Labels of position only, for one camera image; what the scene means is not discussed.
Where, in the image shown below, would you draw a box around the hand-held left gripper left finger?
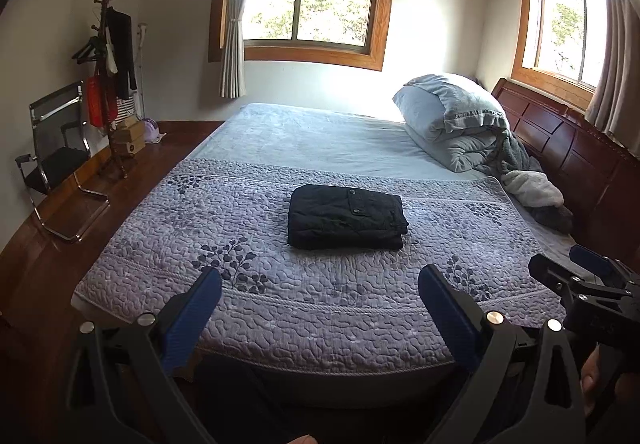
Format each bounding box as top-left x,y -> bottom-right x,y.
65,267 -> 223,444

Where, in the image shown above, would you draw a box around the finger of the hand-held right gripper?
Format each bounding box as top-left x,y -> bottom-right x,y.
528,253 -> 631,310
569,244 -> 640,286

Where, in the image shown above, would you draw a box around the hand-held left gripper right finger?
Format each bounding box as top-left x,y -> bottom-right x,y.
417,264 -> 586,444

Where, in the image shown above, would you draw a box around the black pants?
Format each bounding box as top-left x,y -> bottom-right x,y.
287,184 -> 410,251

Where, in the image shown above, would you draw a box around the person's right hand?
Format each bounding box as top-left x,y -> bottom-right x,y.
581,346 -> 640,405

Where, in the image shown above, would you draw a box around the grey fleece blanket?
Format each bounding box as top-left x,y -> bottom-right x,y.
477,129 -> 575,232

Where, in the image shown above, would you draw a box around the dark wooden headboard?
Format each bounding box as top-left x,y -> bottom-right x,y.
490,78 -> 640,270

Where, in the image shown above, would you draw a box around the grey quilted bedspread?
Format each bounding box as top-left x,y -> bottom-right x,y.
72,158 -> 568,372

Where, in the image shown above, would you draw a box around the folded light blue duvet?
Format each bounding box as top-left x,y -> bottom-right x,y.
404,121 -> 501,173

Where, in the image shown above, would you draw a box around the wooden coat rack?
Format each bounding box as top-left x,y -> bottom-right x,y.
92,0 -> 136,180

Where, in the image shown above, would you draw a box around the cardboard box with round label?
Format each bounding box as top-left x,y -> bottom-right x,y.
112,127 -> 146,158

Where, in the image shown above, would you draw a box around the pink white garment steamer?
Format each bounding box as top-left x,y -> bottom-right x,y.
136,22 -> 167,145

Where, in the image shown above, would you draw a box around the grey curtain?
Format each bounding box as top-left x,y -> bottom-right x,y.
575,0 -> 640,145
220,0 -> 258,99

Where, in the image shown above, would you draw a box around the light blue pillow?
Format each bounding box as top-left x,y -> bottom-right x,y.
392,73 -> 510,135

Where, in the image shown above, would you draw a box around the light blue bed sheet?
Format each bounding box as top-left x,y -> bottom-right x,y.
202,103 -> 601,275

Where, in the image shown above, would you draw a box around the striped bag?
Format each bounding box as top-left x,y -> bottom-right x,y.
112,97 -> 138,121

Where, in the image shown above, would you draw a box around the red bag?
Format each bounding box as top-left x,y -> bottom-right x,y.
87,74 -> 106,127

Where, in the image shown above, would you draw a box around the small wooden framed window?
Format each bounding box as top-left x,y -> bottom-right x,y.
511,0 -> 613,110

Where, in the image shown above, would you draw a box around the black coat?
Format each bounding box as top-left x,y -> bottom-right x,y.
102,8 -> 138,98

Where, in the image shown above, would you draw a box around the black clothes hangers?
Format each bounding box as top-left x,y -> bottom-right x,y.
71,37 -> 108,65

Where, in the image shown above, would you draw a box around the black chrome frame chair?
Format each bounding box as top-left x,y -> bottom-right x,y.
15,81 -> 111,243

